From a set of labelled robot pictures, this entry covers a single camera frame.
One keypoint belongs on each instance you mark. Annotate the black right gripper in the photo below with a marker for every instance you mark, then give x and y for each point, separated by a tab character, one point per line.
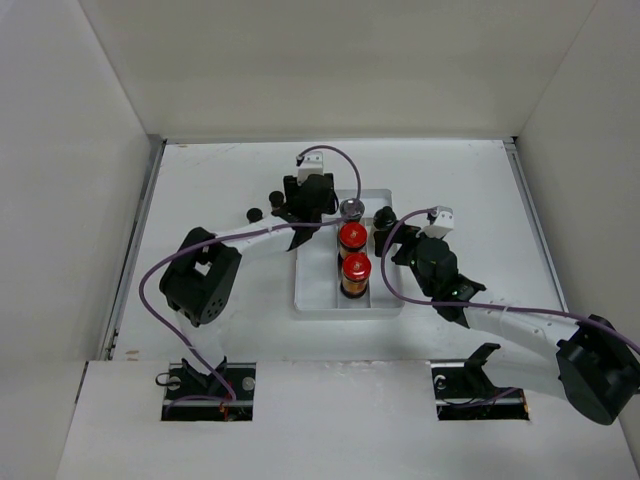
400	237

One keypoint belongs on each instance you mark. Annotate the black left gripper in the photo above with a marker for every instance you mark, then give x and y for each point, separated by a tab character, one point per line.
293	189

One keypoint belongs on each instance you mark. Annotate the white salt knob-top bottle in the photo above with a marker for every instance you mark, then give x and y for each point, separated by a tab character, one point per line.
383	221

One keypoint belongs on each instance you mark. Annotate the small black-cap spice bottle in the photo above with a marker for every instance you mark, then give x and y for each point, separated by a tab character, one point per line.
276	199

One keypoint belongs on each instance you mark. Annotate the red-lid sauce jar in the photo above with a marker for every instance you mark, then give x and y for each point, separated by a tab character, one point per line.
352	238
355	273

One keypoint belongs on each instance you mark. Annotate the black-label spice bottle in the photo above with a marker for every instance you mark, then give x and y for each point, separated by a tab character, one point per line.
254	215

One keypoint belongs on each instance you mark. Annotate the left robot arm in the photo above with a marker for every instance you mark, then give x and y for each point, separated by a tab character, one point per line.
198	285

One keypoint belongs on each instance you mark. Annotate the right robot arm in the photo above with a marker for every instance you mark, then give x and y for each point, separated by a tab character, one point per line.
591	365

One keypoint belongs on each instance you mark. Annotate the white divided organizer tray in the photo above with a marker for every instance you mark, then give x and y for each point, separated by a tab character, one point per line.
317	292

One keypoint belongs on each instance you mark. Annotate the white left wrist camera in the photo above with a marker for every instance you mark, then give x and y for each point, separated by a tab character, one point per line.
310	163

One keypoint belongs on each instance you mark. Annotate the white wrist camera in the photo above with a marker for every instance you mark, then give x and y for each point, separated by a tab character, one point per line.
310	163
440	222

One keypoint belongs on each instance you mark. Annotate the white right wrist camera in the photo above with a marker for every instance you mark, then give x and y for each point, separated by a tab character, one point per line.
440	222

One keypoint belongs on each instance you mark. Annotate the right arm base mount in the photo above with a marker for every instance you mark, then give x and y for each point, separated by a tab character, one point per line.
463	391

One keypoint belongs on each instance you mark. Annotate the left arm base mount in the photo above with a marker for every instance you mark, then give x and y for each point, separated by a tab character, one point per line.
193	396

